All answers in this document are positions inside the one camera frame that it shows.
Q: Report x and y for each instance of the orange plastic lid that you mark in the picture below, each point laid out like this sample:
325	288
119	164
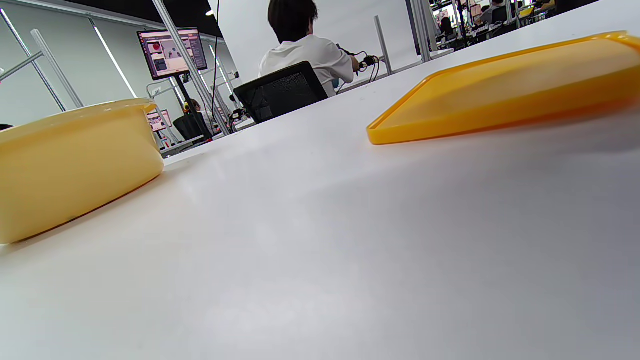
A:
510	90

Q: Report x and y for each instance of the yellow plastic basin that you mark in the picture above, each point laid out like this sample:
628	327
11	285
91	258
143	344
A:
75	170

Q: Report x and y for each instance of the black mesh office chair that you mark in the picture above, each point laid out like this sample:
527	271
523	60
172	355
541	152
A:
280	92

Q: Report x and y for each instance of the computer monitor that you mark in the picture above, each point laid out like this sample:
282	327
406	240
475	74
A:
172	52

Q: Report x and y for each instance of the aluminium frame post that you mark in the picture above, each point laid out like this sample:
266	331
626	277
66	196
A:
192	65
55	70

